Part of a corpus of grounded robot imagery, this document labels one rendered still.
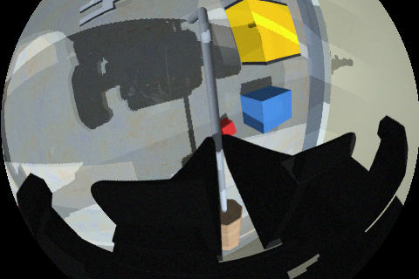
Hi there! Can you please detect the small red cube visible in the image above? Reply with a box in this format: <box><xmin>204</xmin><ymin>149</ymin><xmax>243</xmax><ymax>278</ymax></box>
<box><xmin>220</xmin><ymin>118</ymin><xmax>237</xmax><ymax>136</ymax></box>

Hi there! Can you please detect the blue cube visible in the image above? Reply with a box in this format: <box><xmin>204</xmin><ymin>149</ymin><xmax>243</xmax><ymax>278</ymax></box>
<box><xmin>240</xmin><ymin>86</ymin><xmax>292</xmax><ymax>133</ymax></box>

